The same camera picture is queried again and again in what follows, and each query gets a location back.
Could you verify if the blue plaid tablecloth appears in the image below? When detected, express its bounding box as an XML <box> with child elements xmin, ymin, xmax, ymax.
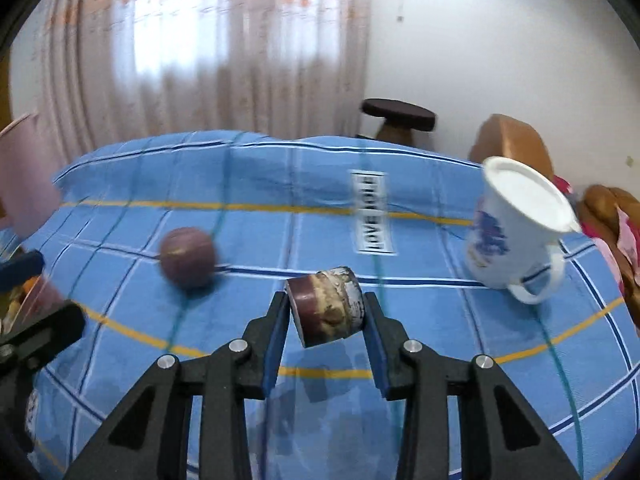
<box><xmin>24</xmin><ymin>131</ymin><xmax>639</xmax><ymax>479</ymax></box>

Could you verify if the brown leather sofa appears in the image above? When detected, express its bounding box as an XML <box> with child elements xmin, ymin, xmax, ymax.
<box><xmin>579</xmin><ymin>184</ymin><xmax>640</xmax><ymax>331</ymax></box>

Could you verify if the white blue enamel mug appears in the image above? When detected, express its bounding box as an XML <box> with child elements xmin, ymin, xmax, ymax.
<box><xmin>465</xmin><ymin>156</ymin><xmax>582</xmax><ymax>304</ymax></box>

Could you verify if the brown leather armchair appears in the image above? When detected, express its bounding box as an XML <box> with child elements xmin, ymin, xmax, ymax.
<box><xmin>469</xmin><ymin>114</ymin><xmax>554</xmax><ymax>180</ymax></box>

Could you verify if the dark round stool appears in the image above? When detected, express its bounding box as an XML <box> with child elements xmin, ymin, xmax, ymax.
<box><xmin>360</xmin><ymin>99</ymin><xmax>437</xmax><ymax>148</ymax></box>

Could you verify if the sheer floral curtain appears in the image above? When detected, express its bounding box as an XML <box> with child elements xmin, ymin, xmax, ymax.
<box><xmin>32</xmin><ymin>0</ymin><xmax>371</xmax><ymax>162</ymax></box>

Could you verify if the purple passion fruit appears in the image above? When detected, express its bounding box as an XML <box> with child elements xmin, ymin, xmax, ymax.
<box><xmin>158</xmin><ymin>228</ymin><xmax>218</xmax><ymax>290</ymax></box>

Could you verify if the brown sliced root piece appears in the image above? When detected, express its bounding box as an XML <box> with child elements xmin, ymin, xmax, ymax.
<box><xmin>285</xmin><ymin>266</ymin><xmax>366</xmax><ymax>348</ymax></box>

